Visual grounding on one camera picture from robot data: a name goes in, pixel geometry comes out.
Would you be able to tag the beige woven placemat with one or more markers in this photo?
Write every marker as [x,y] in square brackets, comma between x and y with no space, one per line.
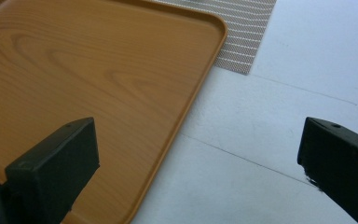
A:
[245,37]

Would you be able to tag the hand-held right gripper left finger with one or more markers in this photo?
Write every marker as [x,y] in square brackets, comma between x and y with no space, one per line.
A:
[51,174]

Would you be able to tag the wooden tray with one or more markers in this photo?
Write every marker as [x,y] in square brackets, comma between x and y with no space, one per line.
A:
[105,77]

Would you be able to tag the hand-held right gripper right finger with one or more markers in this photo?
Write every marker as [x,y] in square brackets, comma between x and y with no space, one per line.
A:
[341,161]

